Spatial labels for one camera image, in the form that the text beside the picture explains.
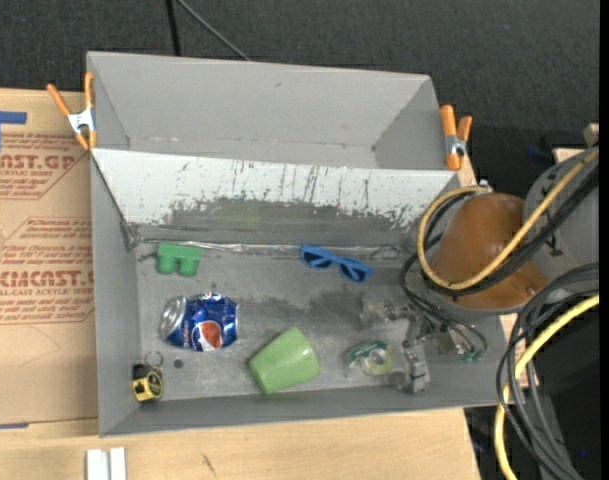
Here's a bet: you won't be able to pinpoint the grey metal bin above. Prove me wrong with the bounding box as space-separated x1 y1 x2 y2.
85 50 509 438

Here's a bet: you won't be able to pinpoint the crushed blue soda can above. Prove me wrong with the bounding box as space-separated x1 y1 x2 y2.
158 291 241 354

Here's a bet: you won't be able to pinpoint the yellow and black tape measure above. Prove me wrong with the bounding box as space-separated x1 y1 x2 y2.
131 351 166 404

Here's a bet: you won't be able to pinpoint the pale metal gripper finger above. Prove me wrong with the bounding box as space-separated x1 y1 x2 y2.
359 296 398 331
391 347 432 396

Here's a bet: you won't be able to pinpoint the green double-cylinder toy block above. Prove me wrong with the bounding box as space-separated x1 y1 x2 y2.
155 241 203 278

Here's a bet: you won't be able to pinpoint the blue sunglasses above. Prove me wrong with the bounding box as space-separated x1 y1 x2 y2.
300 244 375 284

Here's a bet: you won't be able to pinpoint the light green cup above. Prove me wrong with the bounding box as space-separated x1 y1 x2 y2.
247 325 322 396

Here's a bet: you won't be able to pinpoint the brown cardboard board, red print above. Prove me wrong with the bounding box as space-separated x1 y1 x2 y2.
0 86 101 427

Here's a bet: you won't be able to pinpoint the clear green tape dispenser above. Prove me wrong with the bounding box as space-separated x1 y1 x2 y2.
344 339 396 377

